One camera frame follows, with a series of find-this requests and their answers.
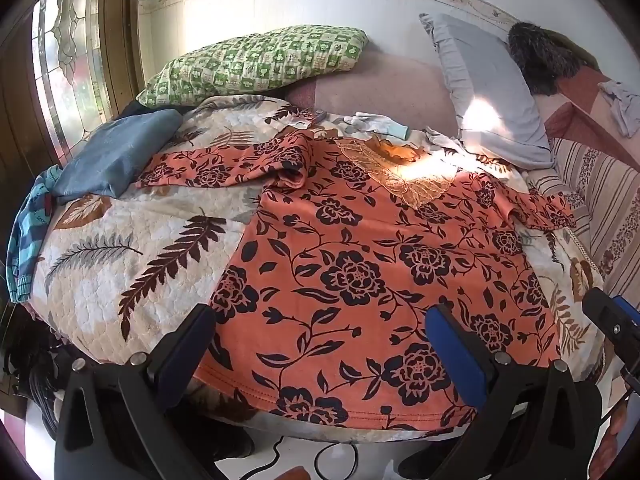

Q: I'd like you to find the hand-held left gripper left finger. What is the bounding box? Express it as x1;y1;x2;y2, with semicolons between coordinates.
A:
54;303;217;480

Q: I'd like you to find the orange floral shirt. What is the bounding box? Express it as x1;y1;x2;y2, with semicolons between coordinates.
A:
136;130;576;428

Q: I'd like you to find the light blue patterned garment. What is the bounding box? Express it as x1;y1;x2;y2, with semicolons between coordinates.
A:
7;165;63;305

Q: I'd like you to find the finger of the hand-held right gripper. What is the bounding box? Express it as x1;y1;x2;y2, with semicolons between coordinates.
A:
582;287;640;361

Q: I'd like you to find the pink bed sheet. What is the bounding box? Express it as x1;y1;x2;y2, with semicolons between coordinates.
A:
285;50;458;138

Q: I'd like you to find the patterned glass window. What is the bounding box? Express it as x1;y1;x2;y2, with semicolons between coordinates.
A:
31;0;115;147

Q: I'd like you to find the black furry cushion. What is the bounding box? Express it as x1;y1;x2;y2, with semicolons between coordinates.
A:
508;21;593;97

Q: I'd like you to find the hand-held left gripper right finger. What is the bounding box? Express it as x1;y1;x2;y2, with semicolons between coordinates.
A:
424;303;601;480

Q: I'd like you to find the leaf print quilt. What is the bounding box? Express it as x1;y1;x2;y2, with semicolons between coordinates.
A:
30;95;608;441

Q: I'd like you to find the grey pillow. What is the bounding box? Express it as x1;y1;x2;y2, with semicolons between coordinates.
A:
419;12;556;170

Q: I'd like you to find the black floor cable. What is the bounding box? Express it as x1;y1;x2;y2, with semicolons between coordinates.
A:
249;435;359;480

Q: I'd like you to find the pink blanket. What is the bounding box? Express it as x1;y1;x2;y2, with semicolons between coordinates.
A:
542;67;640;141

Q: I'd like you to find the white crumpled cloth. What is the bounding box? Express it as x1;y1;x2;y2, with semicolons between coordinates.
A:
425;127;471;157

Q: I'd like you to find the pale grey garment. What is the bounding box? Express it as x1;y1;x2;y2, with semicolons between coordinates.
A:
598;80;640;137

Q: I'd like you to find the black cable bundle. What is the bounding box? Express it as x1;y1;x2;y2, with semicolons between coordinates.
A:
4;305;73;438

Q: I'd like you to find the blue folded cloth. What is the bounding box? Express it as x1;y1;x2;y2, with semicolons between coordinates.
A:
52;109;183;206

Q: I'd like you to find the green checked pillow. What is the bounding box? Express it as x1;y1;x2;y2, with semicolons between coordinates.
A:
136;25;370;110

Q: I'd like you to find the white glove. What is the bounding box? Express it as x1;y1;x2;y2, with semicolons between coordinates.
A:
342;112;412;140

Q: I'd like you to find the striped floral blanket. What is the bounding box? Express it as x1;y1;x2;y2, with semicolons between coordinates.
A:
525;137;640;306

